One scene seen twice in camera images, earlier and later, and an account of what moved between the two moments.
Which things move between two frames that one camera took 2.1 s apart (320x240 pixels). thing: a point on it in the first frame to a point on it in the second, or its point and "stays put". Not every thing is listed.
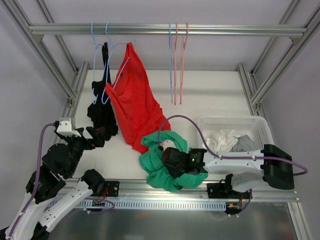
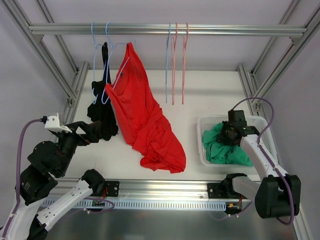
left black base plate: (113, 188) stays put
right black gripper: (167, 160) to (225, 135)
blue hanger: (94, 102) stays put
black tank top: (100, 110) stays put
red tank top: (139, 111) stays put
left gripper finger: (80, 130) to (78, 128)
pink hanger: (174, 53) stays put
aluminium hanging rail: (164, 28) stays put
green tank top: (151, 163) to (220, 153)
